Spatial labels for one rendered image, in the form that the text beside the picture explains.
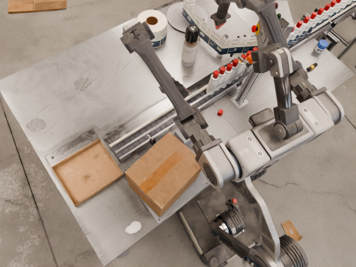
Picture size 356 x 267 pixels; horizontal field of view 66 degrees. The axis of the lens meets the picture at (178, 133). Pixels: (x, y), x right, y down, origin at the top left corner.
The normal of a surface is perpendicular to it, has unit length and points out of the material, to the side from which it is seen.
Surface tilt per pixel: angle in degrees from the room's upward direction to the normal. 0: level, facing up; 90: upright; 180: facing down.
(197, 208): 0
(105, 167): 0
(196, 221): 0
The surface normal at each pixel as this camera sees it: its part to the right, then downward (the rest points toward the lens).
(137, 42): 0.15, 0.37
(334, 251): 0.08, -0.42
